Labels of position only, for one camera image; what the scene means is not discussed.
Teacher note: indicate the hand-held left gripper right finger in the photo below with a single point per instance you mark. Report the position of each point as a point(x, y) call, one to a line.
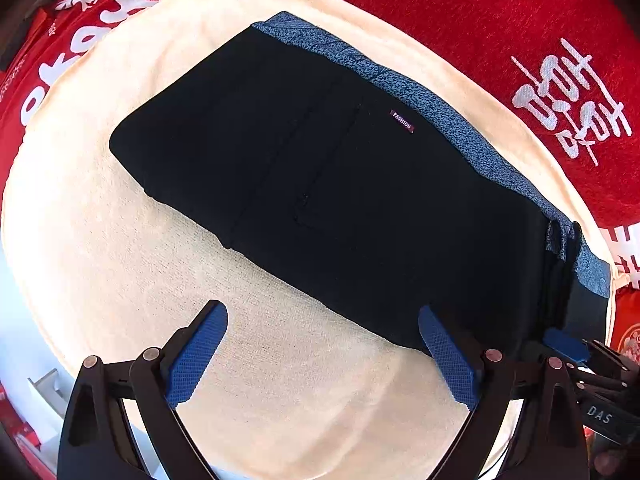
point(452, 360)

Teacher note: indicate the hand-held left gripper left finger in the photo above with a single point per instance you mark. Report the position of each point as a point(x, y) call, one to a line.
point(192, 355)

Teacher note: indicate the red patterned pillow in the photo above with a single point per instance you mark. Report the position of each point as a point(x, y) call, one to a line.
point(629, 325)

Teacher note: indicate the red box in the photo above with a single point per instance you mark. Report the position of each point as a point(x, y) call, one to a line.
point(17, 425)

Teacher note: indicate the cream towel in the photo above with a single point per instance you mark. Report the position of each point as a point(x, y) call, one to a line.
point(150, 270)

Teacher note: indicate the red printed blanket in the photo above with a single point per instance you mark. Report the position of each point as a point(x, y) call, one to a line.
point(500, 20)

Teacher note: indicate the person's right hand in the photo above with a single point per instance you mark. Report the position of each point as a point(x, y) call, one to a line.
point(607, 462)

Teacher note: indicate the black pants with blue trim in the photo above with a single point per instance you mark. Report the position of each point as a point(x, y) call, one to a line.
point(350, 200)

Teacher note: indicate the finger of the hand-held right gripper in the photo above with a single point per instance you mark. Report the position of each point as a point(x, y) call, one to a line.
point(567, 344)

